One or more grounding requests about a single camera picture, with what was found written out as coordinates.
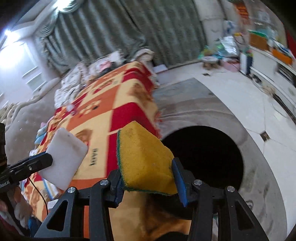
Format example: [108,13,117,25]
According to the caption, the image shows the red orange checkered blanket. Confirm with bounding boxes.
[37,61,191,240]

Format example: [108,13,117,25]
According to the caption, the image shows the silver foil bag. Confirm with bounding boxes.
[219,36,239,58]

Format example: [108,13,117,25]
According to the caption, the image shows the white foam sponge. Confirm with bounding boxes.
[39,128,88,191]

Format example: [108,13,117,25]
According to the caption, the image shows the black round trash bin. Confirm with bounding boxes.
[162,126,244,190]

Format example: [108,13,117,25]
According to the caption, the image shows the white TV cabinet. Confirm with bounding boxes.
[240,46,295,122]

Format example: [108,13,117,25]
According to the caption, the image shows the grey patterned rug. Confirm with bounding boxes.
[152,78,287,240]

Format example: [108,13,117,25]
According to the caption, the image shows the yellow green sponge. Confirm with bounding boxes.
[116,121,177,195]

